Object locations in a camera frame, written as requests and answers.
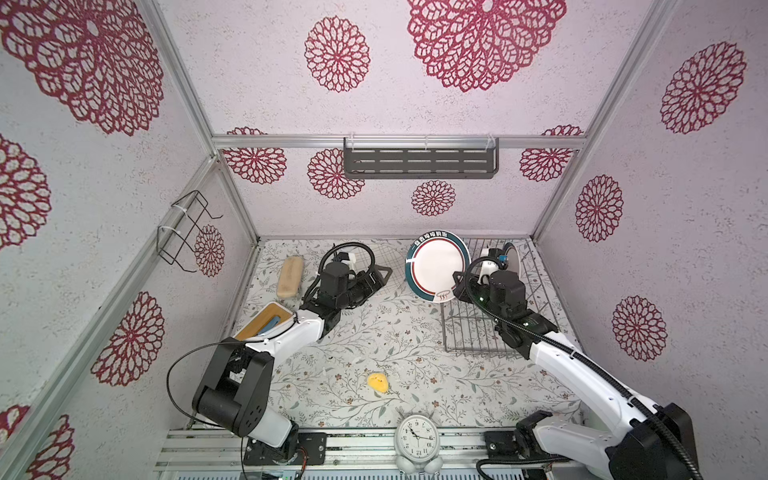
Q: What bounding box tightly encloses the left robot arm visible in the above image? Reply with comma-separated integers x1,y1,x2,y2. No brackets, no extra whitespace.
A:
192,261,392,451

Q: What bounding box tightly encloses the white alarm clock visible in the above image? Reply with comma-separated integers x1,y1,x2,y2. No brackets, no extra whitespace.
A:
394,414,443,475

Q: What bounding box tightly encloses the dark rimmed plate in rack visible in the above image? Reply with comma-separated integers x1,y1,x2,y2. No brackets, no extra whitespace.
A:
483,242,520,274

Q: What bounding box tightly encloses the plaid beige plate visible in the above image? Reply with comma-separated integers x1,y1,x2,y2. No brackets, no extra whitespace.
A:
366,240,407,301

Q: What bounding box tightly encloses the yellow cheese toy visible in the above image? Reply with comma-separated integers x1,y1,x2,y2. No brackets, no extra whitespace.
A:
367,372,390,394

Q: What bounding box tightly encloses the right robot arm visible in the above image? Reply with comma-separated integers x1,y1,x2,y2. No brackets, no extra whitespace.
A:
453,270,702,479

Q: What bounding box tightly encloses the wire dish rack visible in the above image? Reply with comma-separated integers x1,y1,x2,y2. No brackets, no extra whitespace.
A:
441,240,560,358

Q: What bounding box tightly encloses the green rimmed white plate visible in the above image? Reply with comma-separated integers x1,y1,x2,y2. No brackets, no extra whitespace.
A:
405,230,471,303

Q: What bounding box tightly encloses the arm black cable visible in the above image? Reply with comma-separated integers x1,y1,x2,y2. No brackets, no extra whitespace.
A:
464,256,703,480
166,241,377,430

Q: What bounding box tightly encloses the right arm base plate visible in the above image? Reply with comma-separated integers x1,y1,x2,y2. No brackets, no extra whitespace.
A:
483,429,533,461

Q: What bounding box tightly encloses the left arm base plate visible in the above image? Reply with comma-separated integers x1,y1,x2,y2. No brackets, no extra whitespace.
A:
244,431,328,467

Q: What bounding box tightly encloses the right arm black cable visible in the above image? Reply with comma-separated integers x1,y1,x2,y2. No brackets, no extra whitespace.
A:
464,256,703,480

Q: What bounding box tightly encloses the black wire wall basket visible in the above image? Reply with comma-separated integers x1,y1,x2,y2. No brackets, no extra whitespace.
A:
155,189,223,276

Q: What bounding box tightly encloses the yellow tray with blue item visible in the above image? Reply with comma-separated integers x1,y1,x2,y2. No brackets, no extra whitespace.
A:
234,302,294,341

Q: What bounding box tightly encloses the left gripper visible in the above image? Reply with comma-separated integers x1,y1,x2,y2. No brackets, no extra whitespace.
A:
337,263,392,311

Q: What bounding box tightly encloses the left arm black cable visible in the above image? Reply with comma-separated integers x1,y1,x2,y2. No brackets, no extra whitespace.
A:
166,241,377,430

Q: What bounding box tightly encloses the grey wall shelf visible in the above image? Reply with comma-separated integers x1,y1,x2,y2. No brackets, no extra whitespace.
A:
342,137,499,180

